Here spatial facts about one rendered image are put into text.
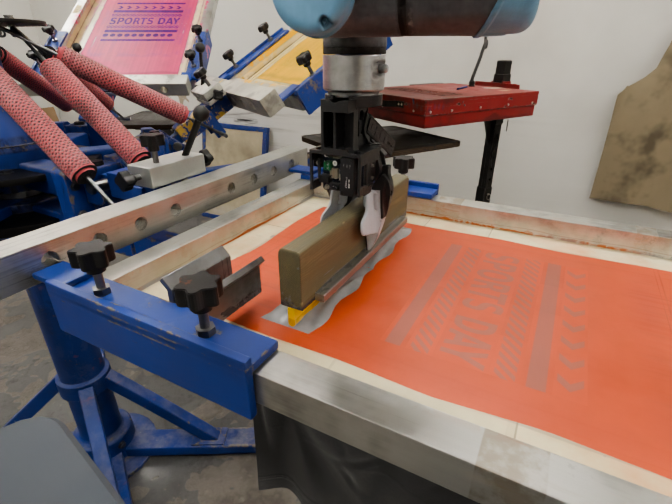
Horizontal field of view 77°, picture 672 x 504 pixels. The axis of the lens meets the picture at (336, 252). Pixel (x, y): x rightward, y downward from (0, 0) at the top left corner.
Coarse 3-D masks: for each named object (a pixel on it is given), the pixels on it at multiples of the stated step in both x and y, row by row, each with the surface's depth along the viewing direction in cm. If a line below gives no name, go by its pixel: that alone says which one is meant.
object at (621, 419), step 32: (256, 256) 67; (384, 288) 59; (256, 320) 52; (352, 320) 52; (384, 320) 52; (320, 352) 46; (352, 352) 46; (384, 352) 46; (416, 352) 46; (608, 352) 46; (640, 352) 46; (416, 384) 42; (448, 384) 42; (480, 384) 42; (512, 384) 42; (608, 384) 42; (640, 384) 42; (512, 416) 38; (544, 416) 38; (576, 416) 38; (608, 416) 38; (640, 416) 38; (608, 448) 35; (640, 448) 35
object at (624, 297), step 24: (312, 216) 83; (288, 240) 73; (408, 240) 73; (432, 240) 73; (456, 240) 73; (480, 240) 73; (504, 240) 73; (384, 264) 65; (408, 264) 65; (432, 264) 65; (576, 264) 65; (600, 264) 65; (624, 264) 65; (600, 288) 59; (624, 288) 59; (648, 288) 59; (600, 312) 53; (624, 312) 53; (648, 312) 53; (648, 336) 49
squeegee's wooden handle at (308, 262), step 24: (336, 216) 55; (360, 216) 58; (312, 240) 48; (336, 240) 53; (360, 240) 60; (288, 264) 46; (312, 264) 48; (336, 264) 54; (288, 288) 48; (312, 288) 49
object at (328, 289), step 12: (396, 228) 69; (384, 240) 65; (360, 252) 60; (372, 252) 61; (348, 264) 57; (360, 264) 58; (336, 276) 54; (348, 276) 55; (324, 288) 51; (336, 288) 52; (324, 300) 50
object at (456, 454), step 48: (288, 192) 86; (192, 240) 65; (576, 240) 72; (624, 240) 68; (144, 288) 58; (288, 384) 37; (336, 384) 37; (336, 432) 36; (384, 432) 33; (432, 432) 32; (480, 432) 32; (432, 480) 33; (480, 480) 30; (528, 480) 29; (576, 480) 29; (624, 480) 29
